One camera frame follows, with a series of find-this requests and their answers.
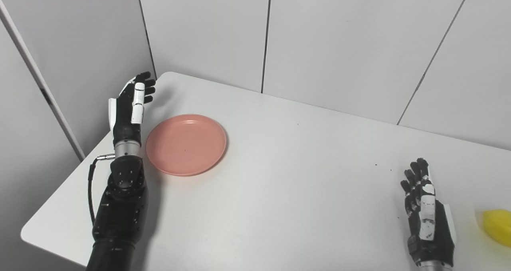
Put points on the yellow lemon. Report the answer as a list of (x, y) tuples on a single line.
[(499, 227)]

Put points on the pink round plate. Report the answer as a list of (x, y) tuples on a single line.
[(185, 145)]

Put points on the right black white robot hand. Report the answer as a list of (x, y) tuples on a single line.
[(437, 235)]

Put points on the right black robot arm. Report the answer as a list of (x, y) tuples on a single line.
[(435, 267)]

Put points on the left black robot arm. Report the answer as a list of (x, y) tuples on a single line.
[(121, 207)]

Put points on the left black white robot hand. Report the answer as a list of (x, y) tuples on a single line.
[(124, 123)]

